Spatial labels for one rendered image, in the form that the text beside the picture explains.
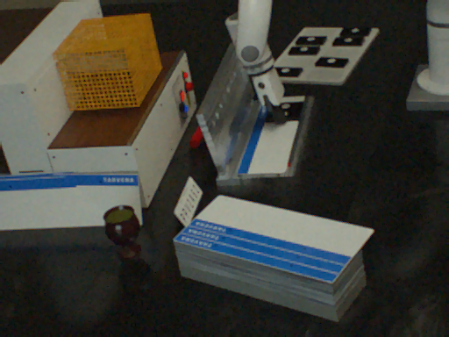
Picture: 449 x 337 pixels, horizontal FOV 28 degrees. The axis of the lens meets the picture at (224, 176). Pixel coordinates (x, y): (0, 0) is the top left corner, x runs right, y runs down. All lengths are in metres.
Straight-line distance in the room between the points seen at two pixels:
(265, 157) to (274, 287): 0.58
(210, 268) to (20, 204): 0.62
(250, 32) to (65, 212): 0.66
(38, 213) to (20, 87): 0.34
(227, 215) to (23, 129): 0.59
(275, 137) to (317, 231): 0.60
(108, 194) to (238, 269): 0.50
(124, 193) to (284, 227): 0.48
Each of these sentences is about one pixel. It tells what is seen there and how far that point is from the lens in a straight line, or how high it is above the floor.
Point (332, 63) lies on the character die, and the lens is 2.83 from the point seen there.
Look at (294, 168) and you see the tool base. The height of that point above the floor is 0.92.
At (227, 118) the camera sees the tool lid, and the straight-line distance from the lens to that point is 2.42.
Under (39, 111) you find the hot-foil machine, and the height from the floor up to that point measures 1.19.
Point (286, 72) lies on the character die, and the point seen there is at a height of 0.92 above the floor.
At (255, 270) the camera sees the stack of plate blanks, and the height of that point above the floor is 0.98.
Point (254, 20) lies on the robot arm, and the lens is 2.28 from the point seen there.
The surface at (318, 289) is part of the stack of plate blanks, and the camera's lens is 1.79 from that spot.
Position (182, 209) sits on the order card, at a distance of 2.16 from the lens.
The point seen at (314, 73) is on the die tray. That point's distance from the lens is 2.80.
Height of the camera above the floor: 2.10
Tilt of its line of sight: 31 degrees down
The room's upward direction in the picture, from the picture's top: 11 degrees counter-clockwise
